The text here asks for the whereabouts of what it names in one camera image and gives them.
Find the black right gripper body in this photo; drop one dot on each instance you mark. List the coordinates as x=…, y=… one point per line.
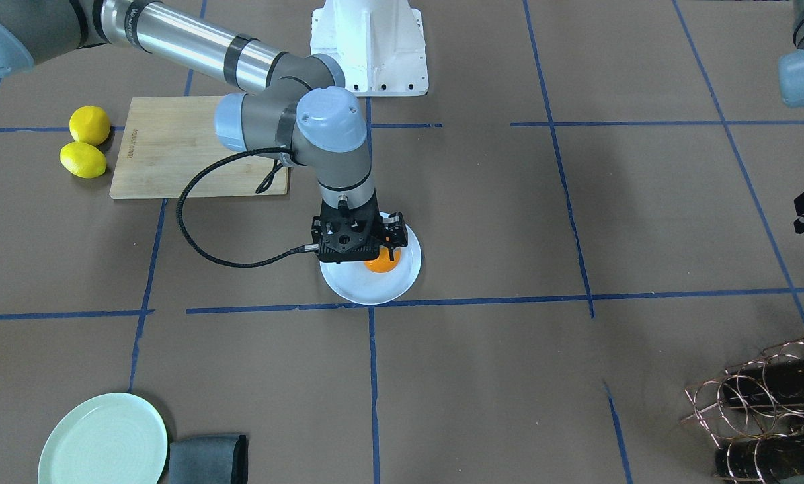
x=393, y=233

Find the orange fruit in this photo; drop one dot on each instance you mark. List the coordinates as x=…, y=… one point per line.
x=380, y=264

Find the light blue plate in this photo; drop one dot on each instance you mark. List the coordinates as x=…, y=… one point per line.
x=353, y=281

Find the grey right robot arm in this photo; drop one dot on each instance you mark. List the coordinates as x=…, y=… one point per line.
x=293, y=109

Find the pale green plate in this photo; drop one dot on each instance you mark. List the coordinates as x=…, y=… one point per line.
x=110, y=438

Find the dark wine bottle upper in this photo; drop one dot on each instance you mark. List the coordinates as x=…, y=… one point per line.
x=781, y=383

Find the dark wine bottle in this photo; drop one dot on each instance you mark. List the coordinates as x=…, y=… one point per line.
x=769, y=460
x=781, y=383

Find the bamboo cutting board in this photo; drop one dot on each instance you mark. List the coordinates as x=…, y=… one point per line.
x=168, y=140

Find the dark wine bottle lower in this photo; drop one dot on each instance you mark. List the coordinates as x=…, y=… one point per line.
x=769, y=460

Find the folded grey cloth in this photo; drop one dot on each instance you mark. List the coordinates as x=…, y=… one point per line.
x=209, y=458

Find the lower yellow lemon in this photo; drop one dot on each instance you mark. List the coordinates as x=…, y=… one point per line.
x=83, y=160

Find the yellow lemon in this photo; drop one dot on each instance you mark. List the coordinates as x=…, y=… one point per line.
x=90, y=124
x=83, y=160

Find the upper yellow lemon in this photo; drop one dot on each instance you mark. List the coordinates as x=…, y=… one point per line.
x=90, y=124

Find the copper wire bottle rack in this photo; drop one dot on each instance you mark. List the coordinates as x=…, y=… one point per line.
x=754, y=414

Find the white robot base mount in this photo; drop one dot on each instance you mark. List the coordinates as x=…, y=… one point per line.
x=379, y=45

